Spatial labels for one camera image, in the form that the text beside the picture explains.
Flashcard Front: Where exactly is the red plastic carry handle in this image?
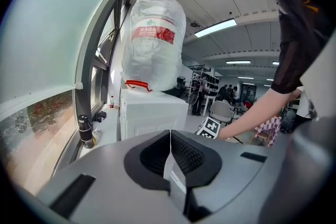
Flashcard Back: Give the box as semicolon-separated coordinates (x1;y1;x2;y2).
125;79;153;93

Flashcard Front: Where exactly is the pale green roller blind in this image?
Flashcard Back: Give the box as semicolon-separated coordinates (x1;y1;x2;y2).
0;0;133;116

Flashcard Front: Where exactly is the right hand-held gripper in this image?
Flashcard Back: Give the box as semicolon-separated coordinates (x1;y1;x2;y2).
196;116;221;140

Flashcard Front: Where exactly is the white shelf rack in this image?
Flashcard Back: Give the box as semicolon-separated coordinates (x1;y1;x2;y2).
187;65;221;99

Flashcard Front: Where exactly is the black thermos bottle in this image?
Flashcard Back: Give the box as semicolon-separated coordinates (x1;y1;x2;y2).
77;114;96;150

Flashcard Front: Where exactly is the crumpled pale plastic bag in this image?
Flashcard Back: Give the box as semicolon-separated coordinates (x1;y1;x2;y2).
91;127;103;146

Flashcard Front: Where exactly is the purple checked cloth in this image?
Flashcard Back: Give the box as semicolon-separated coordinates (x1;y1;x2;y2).
254;115;284;140

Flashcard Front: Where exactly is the dark small pouch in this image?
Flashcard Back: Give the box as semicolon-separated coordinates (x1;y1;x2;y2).
92;111;108;123

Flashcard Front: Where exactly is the wooden chair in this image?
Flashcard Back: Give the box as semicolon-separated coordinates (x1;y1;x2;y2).
251;127;277;147

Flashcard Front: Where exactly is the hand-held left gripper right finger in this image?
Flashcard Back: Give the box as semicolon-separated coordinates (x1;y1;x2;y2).
170;130;223;223

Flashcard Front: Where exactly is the white table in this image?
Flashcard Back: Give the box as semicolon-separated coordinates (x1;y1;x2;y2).
203;94;217;117

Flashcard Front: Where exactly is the grey chair with black legs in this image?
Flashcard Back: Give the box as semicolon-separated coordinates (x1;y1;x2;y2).
209;100;242;127

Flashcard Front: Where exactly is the round grey window vent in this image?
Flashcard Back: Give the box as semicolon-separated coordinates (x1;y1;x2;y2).
14;115;29;134

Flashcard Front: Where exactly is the person's right forearm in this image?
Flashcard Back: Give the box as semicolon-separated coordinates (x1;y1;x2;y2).
217;86;303;141

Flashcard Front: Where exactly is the white water dispenser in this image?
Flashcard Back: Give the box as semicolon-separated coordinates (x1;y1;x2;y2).
119;87;190;141

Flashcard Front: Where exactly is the person's black shirt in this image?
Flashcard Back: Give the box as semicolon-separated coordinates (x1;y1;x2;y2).
269;0;336;95

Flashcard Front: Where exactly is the dark grey window frame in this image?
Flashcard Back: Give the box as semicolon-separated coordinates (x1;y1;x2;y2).
51;0;144;179

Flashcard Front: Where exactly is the white windowsill ledge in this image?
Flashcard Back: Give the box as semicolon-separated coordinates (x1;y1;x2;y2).
78;103;123;158

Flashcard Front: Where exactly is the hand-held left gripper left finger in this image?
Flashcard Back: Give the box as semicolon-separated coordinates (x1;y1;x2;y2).
123;130;171;191

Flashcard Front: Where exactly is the clear bagged water jug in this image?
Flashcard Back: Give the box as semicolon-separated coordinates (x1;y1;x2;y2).
120;0;187;93

